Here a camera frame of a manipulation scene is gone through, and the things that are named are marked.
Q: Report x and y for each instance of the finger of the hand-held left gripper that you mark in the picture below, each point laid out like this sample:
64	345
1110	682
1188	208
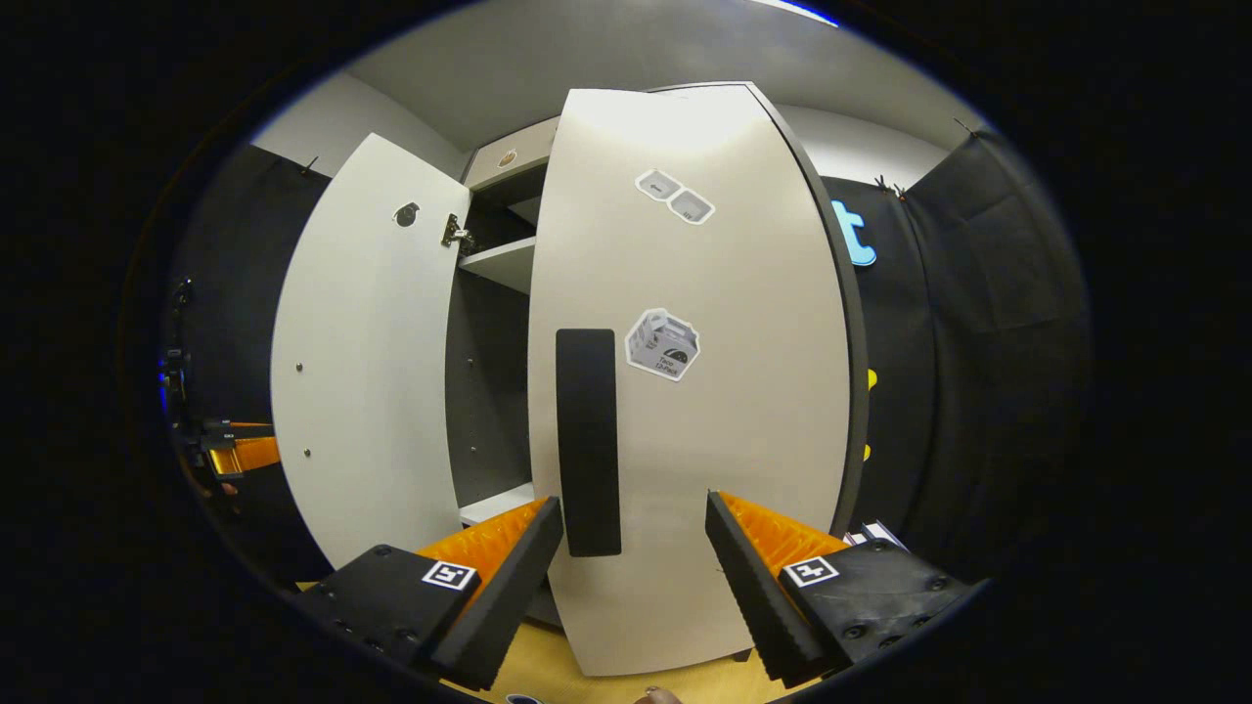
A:
249	457
230	429

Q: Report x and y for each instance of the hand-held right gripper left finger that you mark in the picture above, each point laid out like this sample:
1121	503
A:
514	596

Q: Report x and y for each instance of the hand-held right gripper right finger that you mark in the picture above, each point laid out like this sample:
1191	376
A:
753	596

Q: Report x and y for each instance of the white cabinet door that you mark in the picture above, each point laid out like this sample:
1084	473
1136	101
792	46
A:
372	372
743	440

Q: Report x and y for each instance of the white cabinet shelf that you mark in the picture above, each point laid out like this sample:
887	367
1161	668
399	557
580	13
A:
504	264
499	506

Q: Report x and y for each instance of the white and grey cabinet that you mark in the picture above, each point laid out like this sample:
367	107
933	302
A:
489	391

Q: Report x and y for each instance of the metal door hinge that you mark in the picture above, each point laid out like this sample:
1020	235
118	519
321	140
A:
455	235

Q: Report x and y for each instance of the black backdrop cloth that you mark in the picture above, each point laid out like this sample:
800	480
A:
230	293
978	372

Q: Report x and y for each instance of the small white box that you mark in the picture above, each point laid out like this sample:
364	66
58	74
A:
885	533
861	536

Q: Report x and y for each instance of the long ceiling light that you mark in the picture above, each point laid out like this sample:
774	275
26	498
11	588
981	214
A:
797	12

